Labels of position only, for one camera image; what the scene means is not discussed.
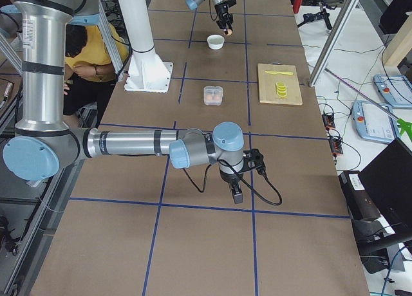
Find black monitor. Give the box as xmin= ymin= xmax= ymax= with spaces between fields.
xmin=359 ymin=138 xmax=411 ymax=229

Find person in yellow shirt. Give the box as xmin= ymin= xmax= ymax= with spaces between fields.
xmin=63 ymin=24 xmax=117 ymax=127

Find aluminium frame post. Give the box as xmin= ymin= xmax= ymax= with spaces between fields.
xmin=308 ymin=0 xmax=359 ymax=87

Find white ceramic bowl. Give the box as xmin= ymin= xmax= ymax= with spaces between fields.
xmin=207 ymin=34 xmax=225 ymax=50

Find blue white teach pendant near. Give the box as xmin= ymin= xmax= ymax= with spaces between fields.
xmin=352 ymin=100 xmax=400 ymax=144

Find yellow plastic knife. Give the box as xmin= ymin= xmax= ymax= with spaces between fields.
xmin=265 ymin=70 xmax=294 ymax=76

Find clear plastic egg box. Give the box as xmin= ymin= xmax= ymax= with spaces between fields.
xmin=203 ymin=86 xmax=223 ymax=106

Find blue white teach pendant far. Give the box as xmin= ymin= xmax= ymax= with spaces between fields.
xmin=373 ymin=75 xmax=411 ymax=109

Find blue white teach pendant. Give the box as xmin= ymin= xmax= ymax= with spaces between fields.
xmin=352 ymin=100 xmax=400 ymax=144
xmin=373 ymin=75 xmax=411 ymax=109

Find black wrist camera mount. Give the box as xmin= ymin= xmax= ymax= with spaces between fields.
xmin=241 ymin=149 xmax=267 ymax=176

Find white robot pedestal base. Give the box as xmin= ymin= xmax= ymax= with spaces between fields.
xmin=118 ymin=0 xmax=173 ymax=93

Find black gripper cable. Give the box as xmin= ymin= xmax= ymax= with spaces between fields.
xmin=207 ymin=0 xmax=220 ymax=21
xmin=180 ymin=160 xmax=283 ymax=207

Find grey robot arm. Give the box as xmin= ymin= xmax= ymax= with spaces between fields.
xmin=3 ymin=0 xmax=247 ymax=203
xmin=185 ymin=0 xmax=236 ymax=36

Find bamboo cutting board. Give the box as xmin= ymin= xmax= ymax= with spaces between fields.
xmin=257 ymin=63 xmax=303 ymax=106

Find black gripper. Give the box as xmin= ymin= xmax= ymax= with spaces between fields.
xmin=214 ymin=0 xmax=236 ymax=31
xmin=220 ymin=170 xmax=243 ymax=204

